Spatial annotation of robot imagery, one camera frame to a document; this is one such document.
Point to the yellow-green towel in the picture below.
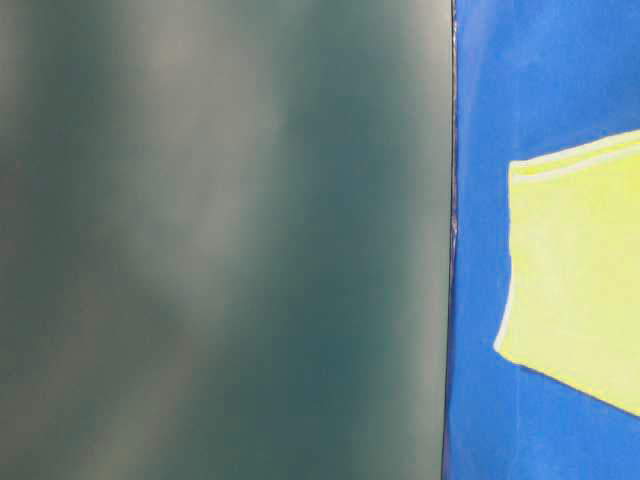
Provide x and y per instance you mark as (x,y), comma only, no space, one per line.
(572,309)

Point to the blue table mat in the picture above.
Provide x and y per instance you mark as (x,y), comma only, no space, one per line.
(532,77)

